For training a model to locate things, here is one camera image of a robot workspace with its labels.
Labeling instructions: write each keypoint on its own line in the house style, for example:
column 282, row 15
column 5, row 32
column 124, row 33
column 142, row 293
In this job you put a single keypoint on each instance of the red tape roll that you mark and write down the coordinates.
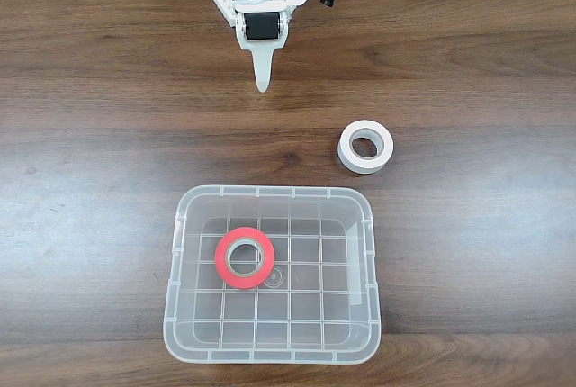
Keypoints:
column 222, row 265

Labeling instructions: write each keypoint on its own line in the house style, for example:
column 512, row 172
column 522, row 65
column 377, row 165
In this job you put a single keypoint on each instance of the clear plastic storage box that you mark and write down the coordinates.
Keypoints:
column 315, row 315

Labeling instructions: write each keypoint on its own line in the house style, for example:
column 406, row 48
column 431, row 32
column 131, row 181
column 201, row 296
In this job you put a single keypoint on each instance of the white tape roll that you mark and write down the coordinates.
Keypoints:
column 346, row 157

